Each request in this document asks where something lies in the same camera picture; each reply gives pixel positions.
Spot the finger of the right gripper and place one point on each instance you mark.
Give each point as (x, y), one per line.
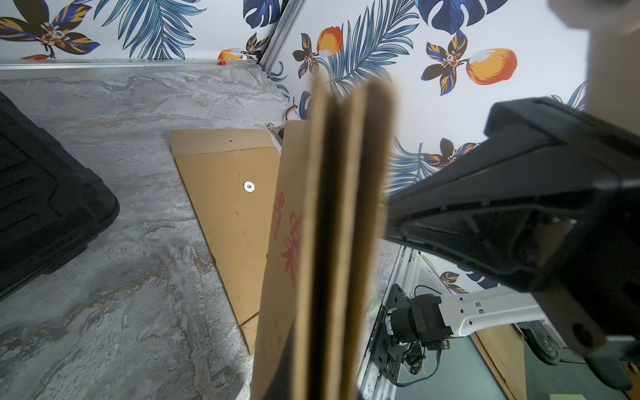
(548, 204)

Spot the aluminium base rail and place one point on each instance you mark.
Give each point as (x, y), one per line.
(400, 270)

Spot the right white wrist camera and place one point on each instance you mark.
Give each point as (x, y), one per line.
(613, 57)

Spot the brown kraft file bag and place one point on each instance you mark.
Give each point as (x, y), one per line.
(230, 176)
(329, 212)

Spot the black plastic tool case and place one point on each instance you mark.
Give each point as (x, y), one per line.
(52, 207)

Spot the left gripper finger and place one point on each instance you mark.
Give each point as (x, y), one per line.
(280, 386)

